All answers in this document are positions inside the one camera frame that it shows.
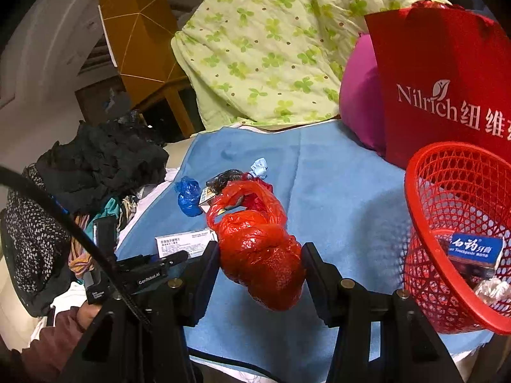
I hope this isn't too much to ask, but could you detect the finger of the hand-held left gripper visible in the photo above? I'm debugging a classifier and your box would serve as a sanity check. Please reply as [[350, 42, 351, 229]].
[[154, 250, 189, 271]]

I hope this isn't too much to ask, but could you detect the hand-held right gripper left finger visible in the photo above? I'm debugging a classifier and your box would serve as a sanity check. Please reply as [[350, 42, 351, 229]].
[[70, 241, 221, 383]]

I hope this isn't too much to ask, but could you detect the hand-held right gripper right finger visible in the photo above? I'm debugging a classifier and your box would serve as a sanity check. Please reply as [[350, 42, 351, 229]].
[[301, 242, 454, 383]]

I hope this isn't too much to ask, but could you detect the white medicine box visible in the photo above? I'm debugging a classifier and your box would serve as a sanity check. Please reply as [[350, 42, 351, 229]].
[[155, 229, 218, 259]]

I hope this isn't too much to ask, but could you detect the red plastic mesh basket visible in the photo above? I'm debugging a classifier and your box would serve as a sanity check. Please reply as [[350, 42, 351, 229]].
[[404, 141, 511, 336]]

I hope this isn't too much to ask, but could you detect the person's left forearm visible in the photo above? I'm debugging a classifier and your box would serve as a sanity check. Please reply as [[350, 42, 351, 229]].
[[0, 310, 92, 383]]

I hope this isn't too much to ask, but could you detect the person's left hand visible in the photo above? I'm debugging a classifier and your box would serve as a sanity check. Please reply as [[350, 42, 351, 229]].
[[76, 303, 103, 334]]

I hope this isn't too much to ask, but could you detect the multicoloured cloth pile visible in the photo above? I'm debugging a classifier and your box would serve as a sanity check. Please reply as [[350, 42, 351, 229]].
[[68, 195, 139, 277]]

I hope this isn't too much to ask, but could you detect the crumpled blue plastic bag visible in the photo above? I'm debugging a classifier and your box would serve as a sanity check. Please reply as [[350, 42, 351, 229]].
[[174, 176, 202, 217]]

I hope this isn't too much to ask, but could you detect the light blue towel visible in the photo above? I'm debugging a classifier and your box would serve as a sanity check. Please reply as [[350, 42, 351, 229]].
[[116, 122, 440, 372]]

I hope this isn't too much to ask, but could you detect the black white speckled cloth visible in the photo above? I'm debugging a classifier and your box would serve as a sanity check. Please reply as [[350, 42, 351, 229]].
[[0, 163, 77, 318]]

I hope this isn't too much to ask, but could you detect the crumpled black plastic bag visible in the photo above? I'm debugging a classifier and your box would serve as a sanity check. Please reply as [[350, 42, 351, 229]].
[[208, 169, 245, 194]]

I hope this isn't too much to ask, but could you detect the light blue wrapper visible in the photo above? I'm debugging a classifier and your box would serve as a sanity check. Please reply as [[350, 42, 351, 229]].
[[248, 158, 268, 180]]

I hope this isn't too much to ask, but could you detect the blue toothpaste box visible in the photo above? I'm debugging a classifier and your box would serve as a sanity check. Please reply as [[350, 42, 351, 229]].
[[441, 231, 504, 285]]

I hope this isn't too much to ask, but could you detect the crumpled white tissue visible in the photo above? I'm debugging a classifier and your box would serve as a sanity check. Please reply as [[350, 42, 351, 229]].
[[473, 277, 511, 309]]

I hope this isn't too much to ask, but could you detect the pink pillow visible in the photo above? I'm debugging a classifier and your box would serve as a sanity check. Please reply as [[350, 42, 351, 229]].
[[339, 34, 389, 157]]

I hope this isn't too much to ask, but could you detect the green clover print quilt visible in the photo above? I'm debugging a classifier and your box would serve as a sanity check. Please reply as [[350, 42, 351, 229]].
[[172, 0, 452, 132]]

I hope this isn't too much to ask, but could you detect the red tote bag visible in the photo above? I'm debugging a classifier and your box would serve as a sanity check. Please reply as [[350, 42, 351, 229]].
[[364, 6, 511, 170]]

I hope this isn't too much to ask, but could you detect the shiny red plastic bag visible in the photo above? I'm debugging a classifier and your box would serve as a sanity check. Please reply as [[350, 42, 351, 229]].
[[411, 0, 454, 11]]

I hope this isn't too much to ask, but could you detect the black cable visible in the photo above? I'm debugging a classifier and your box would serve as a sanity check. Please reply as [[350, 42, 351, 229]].
[[0, 165, 154, 332]]

